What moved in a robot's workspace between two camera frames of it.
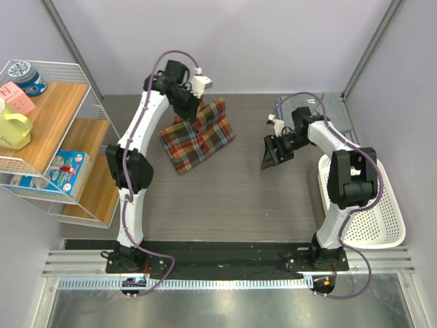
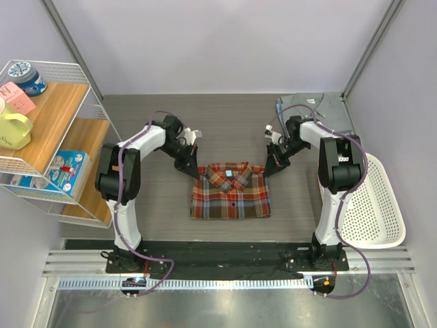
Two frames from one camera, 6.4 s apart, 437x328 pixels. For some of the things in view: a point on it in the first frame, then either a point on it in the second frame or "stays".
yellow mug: x=16 y=128 stays
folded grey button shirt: x=329 y=106 stays
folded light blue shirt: x=279 y=108 stays
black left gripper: x=190 y=115 to x=188 y=165
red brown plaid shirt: x=188 y=142 to x=230 y=190
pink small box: x=16 y=100 stays
